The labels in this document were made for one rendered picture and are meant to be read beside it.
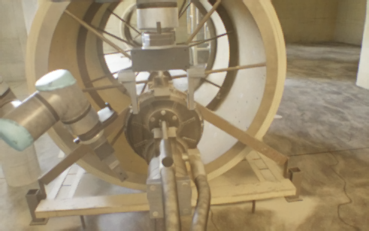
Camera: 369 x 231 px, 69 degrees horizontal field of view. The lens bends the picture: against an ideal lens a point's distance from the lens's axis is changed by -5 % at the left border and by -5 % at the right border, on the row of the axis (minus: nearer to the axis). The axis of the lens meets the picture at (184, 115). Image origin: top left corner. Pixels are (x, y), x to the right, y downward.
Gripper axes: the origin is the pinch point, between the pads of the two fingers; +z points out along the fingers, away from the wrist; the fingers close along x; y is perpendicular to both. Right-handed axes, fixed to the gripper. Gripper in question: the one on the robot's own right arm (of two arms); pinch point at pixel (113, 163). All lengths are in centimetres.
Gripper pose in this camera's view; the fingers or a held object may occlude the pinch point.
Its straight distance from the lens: 92.3
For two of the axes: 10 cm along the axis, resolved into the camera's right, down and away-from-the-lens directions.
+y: -7.6, 5.7, -3.1
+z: 3.1, 7.3, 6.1
